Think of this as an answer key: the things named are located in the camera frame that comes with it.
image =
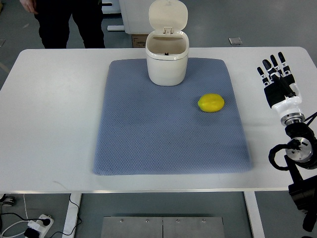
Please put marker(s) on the left white table leg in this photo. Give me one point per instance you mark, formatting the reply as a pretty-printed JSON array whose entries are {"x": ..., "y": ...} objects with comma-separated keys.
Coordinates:
[{"x": 72, "y": 220}]

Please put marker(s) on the yellow lemon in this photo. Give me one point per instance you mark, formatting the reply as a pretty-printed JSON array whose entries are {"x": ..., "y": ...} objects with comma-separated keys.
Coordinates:
[{"x": 211, "y": 103}]

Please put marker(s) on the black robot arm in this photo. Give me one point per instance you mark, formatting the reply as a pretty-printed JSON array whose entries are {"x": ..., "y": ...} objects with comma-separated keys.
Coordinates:
[{"x": 301, "y": 151}]

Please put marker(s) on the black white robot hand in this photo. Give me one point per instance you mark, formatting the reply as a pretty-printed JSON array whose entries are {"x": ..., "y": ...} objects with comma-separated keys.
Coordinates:
[{"x": 281, "y": 90}]

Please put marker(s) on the right white table leg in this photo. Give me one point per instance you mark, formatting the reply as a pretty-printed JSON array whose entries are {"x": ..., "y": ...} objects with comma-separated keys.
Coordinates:
[{"x": 254, "y": 215}]

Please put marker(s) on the white cabinet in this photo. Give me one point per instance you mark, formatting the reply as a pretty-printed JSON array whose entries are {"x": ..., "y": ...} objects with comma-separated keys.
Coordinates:
[{"x": 134, "y": 13}]

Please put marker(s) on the cream trash bin with lid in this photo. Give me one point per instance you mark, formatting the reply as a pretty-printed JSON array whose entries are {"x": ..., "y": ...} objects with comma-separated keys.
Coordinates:
[{"x": 167, "y": 46}]

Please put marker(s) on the caster wheel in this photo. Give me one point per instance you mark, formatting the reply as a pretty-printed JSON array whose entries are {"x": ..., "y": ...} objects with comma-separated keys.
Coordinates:
[{"x": 7, "y": 200}]

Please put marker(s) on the blue textured mat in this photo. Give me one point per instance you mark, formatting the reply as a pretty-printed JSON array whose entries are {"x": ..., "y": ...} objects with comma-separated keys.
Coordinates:
[{"x": 147, "y": 129}]

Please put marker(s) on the white power strip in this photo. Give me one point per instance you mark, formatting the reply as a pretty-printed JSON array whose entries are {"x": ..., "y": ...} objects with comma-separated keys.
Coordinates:
[{"x": 38, "y": 228}]

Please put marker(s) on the grey floor socket plate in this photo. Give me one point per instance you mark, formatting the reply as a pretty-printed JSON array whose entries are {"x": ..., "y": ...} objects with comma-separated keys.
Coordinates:
[{"x": 235, "y": 41}]

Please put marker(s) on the white table leg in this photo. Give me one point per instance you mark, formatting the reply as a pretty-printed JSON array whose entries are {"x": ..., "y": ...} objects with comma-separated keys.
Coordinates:
[
  {"x": 72, "y": 220},
  {"x": 254, "y": 215}
]

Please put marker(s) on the cardboard box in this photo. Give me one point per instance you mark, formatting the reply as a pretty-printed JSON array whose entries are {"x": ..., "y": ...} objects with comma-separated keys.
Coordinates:
[{"x": 139, "y": 40}]

